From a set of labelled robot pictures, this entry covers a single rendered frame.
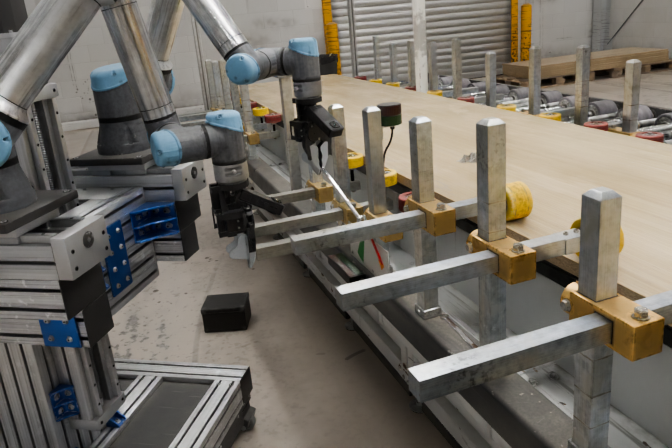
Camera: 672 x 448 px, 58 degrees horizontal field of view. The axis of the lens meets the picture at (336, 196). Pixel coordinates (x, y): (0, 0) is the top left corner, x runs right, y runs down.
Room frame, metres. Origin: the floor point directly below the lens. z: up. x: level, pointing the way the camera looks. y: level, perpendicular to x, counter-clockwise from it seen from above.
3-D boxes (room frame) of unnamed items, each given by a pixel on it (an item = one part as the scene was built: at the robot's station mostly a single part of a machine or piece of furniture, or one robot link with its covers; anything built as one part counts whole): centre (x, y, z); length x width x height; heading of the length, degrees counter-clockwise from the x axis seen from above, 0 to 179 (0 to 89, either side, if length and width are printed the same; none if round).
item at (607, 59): (9.28, -3.93, 0.23); 2.41 x 0.77 x 0.17; 107
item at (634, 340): (0.73, -0.35, 0.95); 0.14 x 0.06 x 0.05; 19
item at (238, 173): (1.30, 0.22, 1.05); 0.08 x 0.08 x 0.05
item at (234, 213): (1.30, 0.23, 0.97); 0.09 x 0.08 x 0.12; 109
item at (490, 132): (0.99, -0.26, 0.94); 0.04 x 0.04 x 0.48; 19
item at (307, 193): (1.87, 0.13, 0.80); 0.44 x 0.03 x 0.04; 109
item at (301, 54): (1.63, 0.05, 1.25); 0.09 x 0.08 x 0.11; 68
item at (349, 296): (0.93, -0.23, 0.95); 0.50 x 0.04 x 0.04; 109
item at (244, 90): (2.88, 0.38, 0.86); 0.04 x 0.04 x 0.48; 19
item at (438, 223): (1.20, -0.19, 0.95); 0.14 x 0.06 x 0.05; 19
